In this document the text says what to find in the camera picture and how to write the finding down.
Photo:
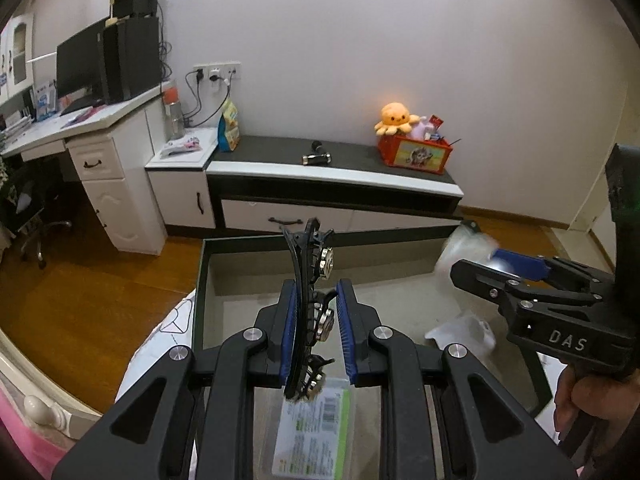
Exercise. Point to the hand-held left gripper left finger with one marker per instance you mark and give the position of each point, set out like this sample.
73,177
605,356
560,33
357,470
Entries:
287,332

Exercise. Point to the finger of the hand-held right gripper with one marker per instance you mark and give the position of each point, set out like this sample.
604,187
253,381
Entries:
480,277
525,265

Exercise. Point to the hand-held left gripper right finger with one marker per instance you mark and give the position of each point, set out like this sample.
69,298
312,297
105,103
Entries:
346,332

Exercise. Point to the translucent white plastic item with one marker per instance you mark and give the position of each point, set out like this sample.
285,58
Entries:
465,252

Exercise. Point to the black rhinestone hair clip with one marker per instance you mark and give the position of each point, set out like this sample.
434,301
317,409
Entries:
300,260

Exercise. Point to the person's right hand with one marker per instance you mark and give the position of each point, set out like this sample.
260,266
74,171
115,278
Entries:
595,395

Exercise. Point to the white plastic bag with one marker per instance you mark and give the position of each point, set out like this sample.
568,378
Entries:
460,335

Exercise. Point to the clear box with green label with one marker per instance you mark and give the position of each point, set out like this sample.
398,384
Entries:
310,435

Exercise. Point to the white bedsheet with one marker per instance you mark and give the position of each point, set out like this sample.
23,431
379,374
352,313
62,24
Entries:
160,335

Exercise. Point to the red toy box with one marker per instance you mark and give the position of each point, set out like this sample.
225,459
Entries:
415,155

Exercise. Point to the purple plush toy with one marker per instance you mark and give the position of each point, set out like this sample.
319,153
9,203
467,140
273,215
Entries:
420,130

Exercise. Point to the low white cabinet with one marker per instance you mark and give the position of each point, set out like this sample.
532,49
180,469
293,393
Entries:
180,195

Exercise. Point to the black silver handheld device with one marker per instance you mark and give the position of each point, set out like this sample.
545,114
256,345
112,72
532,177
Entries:
317,158

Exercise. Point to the orange octopus plush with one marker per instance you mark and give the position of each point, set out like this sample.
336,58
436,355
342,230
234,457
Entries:
395,117

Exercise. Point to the black and white bench cabinet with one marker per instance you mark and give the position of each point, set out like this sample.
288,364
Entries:
280,147

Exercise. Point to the blue yellow snack bag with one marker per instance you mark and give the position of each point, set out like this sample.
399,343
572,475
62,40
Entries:
229,130

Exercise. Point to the white pink packet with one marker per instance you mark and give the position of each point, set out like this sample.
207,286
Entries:
182,144

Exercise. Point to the white desk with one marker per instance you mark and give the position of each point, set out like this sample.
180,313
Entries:
130,160

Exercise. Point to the clear bottle with orange lid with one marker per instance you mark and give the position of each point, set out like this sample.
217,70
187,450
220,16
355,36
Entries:
173,110

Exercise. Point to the pink blanket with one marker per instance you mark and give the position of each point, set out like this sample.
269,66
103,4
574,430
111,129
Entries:
20,445

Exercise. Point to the black office chair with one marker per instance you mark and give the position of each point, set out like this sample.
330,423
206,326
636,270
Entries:
25,200

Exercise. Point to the pink purple papers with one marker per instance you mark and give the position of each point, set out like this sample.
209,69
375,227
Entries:
80,116

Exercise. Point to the black computer tower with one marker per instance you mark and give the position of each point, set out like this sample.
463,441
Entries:
130,60

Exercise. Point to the blue white box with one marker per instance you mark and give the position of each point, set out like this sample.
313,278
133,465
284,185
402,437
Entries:
44,100

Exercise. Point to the black computer monitor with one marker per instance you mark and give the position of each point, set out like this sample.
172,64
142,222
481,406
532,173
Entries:
77,65

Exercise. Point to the stack of books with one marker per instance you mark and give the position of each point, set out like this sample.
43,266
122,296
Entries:
15,127

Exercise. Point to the white bed frame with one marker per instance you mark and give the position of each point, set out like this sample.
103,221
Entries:
40,407

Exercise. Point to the white wall socket panel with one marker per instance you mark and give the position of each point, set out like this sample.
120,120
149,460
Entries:
220,70

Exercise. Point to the white wall cabinet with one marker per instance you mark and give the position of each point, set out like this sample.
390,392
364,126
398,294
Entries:
22,75

